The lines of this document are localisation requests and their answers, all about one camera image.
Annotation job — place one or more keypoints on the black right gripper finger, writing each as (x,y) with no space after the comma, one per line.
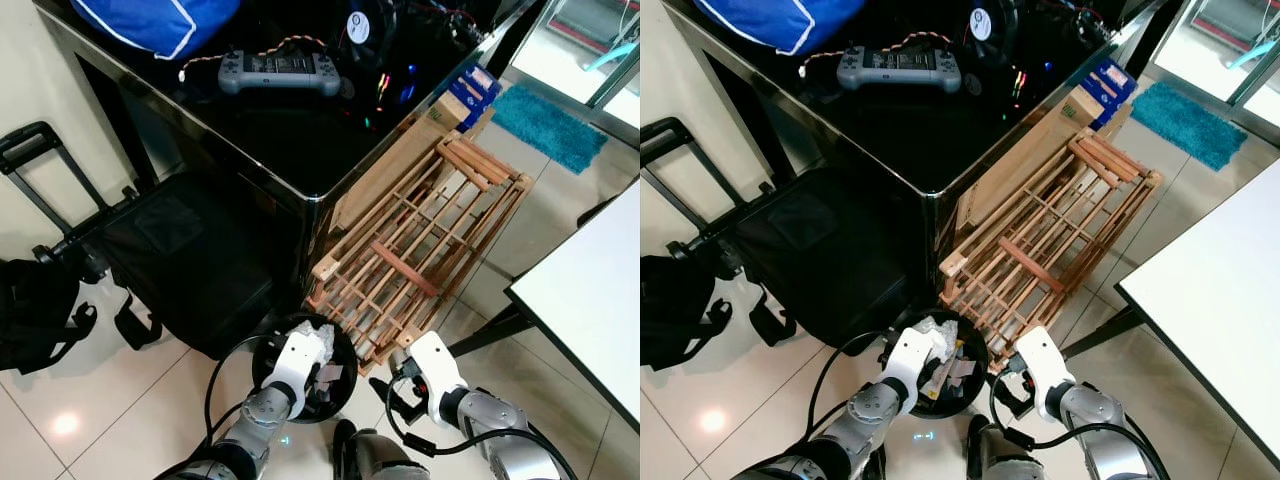
(1008,398)
(392,400)

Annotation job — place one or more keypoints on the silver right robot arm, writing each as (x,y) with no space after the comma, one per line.
(500,420)
(1100,415)

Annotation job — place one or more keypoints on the black round rubbish bin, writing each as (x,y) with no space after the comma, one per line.
(978,375)
(347,352)

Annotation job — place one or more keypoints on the paper scrap rubbish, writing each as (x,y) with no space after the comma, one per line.
(332,380)
(950,378)

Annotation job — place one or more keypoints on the grey black robot leg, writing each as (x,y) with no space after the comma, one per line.
(1005,460)
(375,460)

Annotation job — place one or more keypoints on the black table leg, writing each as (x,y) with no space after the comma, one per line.
(1100,330)
(490,332)

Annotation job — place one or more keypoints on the wooden slatted rack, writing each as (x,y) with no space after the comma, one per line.
(400,265)
(1030,262)

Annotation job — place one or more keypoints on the flat tan cardboard box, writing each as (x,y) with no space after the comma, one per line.
(400,160)
(1030,150)

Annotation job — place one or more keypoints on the black glossy table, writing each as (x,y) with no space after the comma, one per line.
(900,135)
(280,140)

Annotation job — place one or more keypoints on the black backpack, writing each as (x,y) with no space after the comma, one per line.
(35,310)
(670,310)

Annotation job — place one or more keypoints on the teal floor rug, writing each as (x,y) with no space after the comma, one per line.
(1190,120)
(545,125)

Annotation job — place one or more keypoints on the blue cardboard box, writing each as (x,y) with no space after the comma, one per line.
(475,90)
(1112,85)

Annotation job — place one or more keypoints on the grey remote controller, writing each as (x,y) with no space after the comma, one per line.
(900,68)
(280,72)

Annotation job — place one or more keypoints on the black fan white label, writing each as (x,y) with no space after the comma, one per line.
(358,25)
(982,22)

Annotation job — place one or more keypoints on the blue bag white piping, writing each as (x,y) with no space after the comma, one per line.
(780,18)
(150,20)

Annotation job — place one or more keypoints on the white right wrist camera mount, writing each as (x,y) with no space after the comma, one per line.
(435,365)
(1042,360)

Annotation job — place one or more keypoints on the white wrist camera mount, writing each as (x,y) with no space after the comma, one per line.
(295,360)
(1042,360)
(908,355)
(435,365)

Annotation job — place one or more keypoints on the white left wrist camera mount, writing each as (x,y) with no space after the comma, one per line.
(908,355)
(295,360)

